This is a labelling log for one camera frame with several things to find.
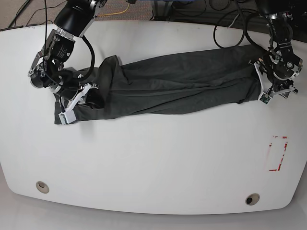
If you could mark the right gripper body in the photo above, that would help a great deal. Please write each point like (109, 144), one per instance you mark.
(68, 90)

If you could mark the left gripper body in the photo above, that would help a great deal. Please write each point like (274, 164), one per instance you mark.
(269, 80)

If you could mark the dark grey t-shirt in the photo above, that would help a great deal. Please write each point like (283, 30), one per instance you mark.
(174, 84)

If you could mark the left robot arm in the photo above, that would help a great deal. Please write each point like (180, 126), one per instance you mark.
(278, 65)

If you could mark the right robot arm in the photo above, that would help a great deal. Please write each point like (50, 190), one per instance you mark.
(47, 69)

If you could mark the red tape rectangle marking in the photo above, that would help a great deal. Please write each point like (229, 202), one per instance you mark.
(276, 153)

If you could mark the left table cable grommet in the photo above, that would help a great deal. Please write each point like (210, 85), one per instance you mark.
(42, 187)

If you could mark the table cable grommet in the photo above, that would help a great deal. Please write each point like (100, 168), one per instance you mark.
(252, 199)
(42, 187)

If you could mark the right table cable grommet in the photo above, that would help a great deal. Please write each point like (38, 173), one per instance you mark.
(252, 199)

